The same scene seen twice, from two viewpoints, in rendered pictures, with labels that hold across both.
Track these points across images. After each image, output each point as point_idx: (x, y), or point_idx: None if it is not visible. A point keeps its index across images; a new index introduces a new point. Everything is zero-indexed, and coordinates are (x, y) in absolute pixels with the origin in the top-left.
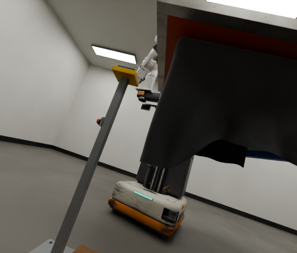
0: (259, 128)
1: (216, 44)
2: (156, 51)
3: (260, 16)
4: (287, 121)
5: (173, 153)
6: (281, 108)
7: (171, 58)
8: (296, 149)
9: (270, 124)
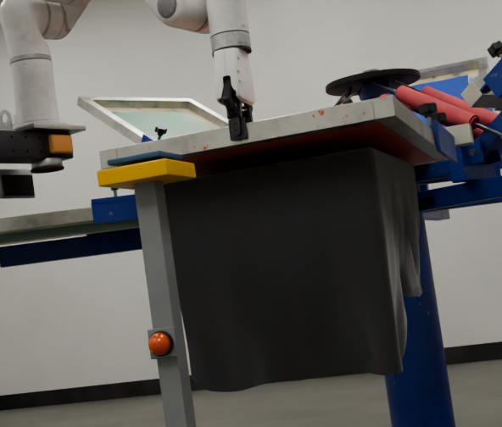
0: (410, 268)
1: (384, 154)
2: (233, 112)
3: (421, 127)
4: (416, 249)
5: None
6: (411, 233)
7: (281, 142)
8: (419, 279)
9: (412, 258)
